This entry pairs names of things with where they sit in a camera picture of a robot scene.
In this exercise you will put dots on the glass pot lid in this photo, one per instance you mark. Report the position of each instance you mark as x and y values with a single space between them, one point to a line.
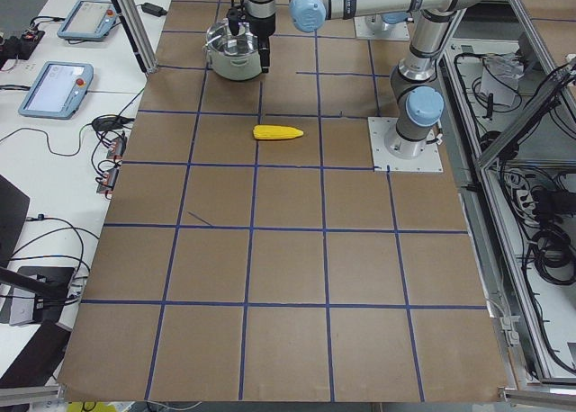
219 38

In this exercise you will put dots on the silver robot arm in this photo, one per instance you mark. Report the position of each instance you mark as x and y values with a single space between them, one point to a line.
260 15
420 105

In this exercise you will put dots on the upper teach pendant tablet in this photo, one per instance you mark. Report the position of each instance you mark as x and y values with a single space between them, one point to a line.
89 20

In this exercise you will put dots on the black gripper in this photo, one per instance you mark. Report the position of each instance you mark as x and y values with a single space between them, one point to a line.
262 28

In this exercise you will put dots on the yellow corn cob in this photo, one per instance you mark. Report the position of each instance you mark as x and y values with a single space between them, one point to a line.
276 132

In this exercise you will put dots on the black power adapter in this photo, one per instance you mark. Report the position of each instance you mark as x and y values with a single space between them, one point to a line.
153 9

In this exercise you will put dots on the black monitor stand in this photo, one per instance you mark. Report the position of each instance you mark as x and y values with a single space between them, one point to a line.
37 293

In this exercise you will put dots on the lower teach pendant tablet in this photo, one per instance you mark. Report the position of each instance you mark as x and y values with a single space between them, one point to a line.
58 90

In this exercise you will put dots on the steel pot with green handles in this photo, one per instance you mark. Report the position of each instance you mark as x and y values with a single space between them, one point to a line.
236 69

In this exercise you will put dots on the teach pendant tablet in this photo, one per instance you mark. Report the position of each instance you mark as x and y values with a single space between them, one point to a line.
58 90
89 20

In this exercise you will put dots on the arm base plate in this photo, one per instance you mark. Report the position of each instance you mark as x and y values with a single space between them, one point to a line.
392 153
375 28

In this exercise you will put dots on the aluminium frame post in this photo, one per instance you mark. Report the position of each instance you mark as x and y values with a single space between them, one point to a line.
136 34

